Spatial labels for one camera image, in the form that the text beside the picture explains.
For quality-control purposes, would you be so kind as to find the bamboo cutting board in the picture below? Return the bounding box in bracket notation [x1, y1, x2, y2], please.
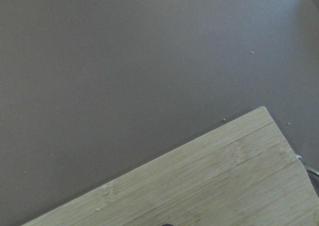
[29, 107, 319, 226]

